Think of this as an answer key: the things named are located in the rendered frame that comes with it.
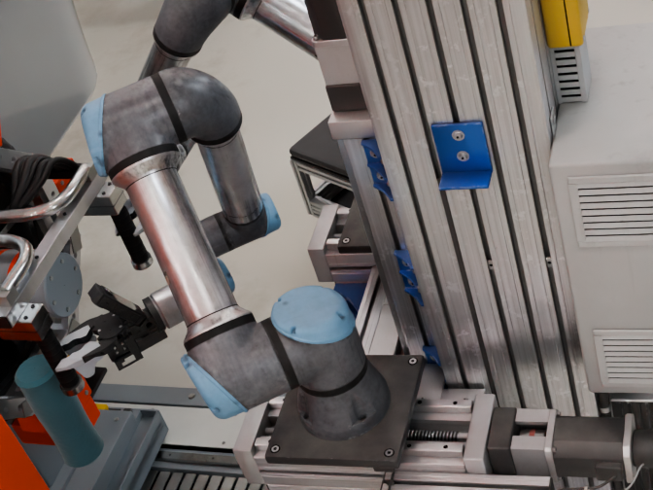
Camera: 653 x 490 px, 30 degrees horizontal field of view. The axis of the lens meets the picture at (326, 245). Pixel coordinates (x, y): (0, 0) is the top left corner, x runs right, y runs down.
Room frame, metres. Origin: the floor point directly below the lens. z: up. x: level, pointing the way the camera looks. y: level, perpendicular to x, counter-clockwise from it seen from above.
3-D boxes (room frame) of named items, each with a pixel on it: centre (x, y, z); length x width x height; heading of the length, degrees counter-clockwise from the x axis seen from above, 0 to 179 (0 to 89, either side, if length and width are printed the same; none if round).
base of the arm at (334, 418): (1.39, 0.06, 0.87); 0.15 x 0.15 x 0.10
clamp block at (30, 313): (1.74, 0.56, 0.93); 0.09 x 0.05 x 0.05; 61
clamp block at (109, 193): (2.04, 0.40, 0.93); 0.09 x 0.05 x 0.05; 61
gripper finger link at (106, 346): (1.72, 0.45, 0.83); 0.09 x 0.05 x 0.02; 114
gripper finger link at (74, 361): (1.71, 0.50, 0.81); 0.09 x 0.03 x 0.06; 114
